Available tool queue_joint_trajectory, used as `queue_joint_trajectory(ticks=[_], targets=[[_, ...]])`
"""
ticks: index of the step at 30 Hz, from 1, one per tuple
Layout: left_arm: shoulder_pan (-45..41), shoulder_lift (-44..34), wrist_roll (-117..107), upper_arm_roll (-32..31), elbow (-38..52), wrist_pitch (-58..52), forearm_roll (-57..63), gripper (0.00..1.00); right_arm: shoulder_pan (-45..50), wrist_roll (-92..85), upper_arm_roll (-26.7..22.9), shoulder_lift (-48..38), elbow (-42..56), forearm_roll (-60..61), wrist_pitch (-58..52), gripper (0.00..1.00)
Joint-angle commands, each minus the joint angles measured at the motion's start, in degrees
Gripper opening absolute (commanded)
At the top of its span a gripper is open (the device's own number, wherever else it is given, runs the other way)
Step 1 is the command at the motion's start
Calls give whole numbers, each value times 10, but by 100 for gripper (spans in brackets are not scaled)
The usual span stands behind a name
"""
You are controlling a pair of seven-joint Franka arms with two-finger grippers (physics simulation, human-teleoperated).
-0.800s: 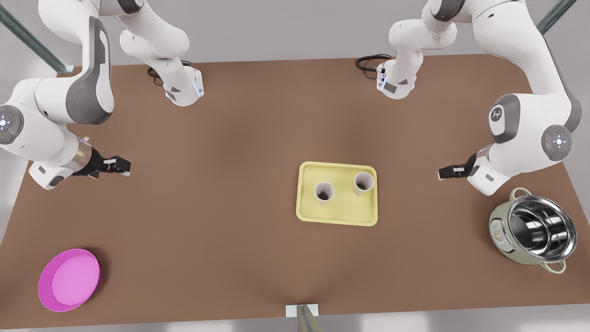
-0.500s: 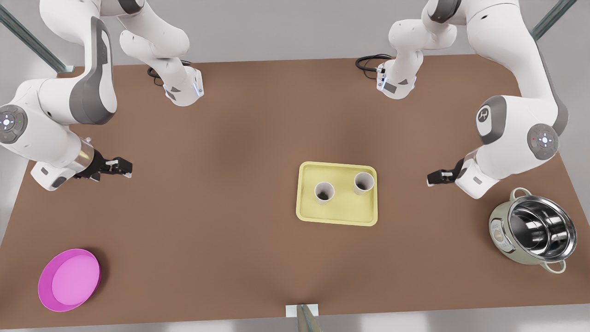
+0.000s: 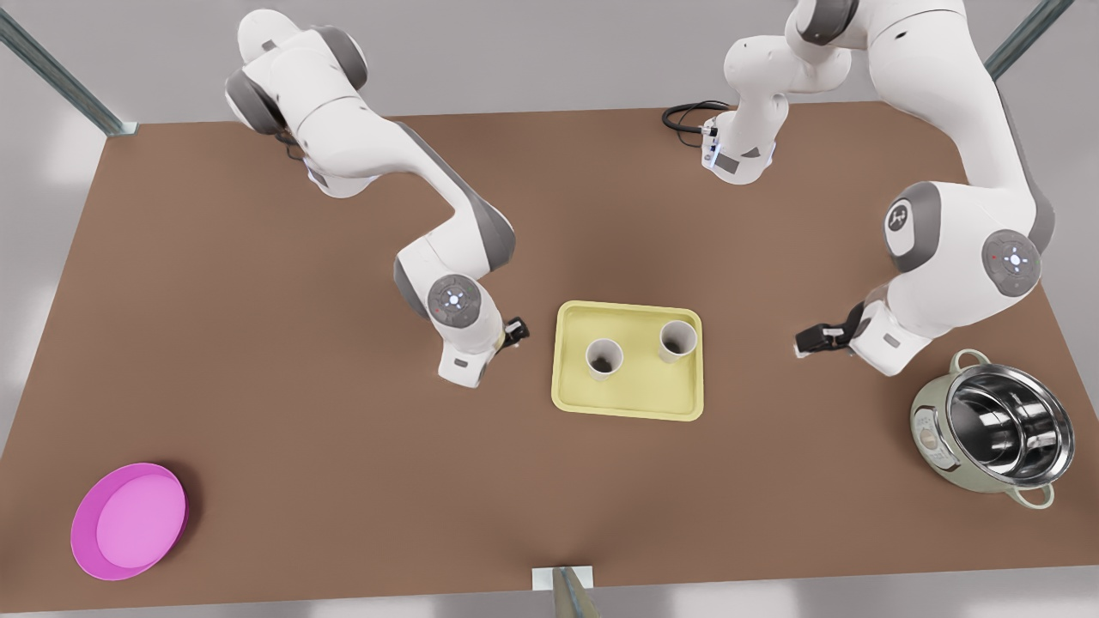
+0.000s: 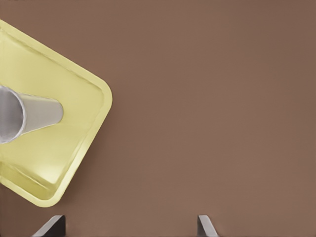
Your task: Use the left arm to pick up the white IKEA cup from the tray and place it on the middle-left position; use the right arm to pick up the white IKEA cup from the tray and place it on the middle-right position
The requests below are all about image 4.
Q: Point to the yellow rectangular tray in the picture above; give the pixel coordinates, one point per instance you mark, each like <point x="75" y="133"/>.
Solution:
<point x="69" y="96"/>

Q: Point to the white IKEA cup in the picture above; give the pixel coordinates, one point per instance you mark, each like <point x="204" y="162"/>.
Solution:
<point x="37" y="112"/>

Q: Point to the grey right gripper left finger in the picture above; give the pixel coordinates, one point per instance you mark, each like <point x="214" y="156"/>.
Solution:
<point x="53" y="228"/>

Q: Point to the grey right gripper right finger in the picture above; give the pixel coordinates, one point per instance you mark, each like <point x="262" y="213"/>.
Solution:
<point x="207" y="228"/>

